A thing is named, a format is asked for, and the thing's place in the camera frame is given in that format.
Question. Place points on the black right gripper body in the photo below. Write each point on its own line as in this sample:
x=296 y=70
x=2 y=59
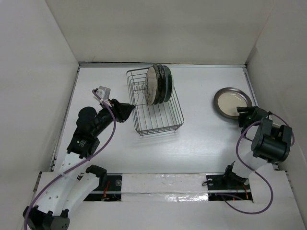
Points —
x=244 y=118

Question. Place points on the blue floral plate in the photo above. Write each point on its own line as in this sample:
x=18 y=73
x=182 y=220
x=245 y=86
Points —
x=163 y=87

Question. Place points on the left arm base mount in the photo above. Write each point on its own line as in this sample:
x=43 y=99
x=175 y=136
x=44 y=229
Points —
x=111 y=192

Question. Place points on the brown rimmed cream plate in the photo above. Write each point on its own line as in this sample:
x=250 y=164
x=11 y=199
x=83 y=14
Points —
x=226 y=101

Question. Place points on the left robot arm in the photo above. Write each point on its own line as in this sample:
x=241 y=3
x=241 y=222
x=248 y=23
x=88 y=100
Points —
x=54 y=205

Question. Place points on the green glazed plate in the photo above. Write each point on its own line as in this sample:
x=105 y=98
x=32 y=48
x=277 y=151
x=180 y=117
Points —
x=170 y=83

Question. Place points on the black rimmed patterned plate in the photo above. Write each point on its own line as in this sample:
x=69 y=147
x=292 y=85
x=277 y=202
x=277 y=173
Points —
x=159 y=83

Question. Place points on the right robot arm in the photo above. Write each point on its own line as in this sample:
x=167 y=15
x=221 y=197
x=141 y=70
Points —
x=271 y=143

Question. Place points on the grey wire dish rack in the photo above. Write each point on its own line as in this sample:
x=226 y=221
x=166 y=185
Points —
x=152 y=119

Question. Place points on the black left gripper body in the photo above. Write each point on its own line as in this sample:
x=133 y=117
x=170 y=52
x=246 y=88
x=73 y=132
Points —
x=119 y=116

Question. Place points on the cream tree pattern plate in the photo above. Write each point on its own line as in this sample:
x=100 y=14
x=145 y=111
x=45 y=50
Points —
x=151 y=84

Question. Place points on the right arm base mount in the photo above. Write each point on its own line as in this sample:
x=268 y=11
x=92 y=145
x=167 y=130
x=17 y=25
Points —
x=220 y=190

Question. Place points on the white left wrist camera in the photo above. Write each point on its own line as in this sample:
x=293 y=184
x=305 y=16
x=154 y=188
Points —
x=102 y=93

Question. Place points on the white foam base block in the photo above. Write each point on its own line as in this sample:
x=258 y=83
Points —
x=163 y=187

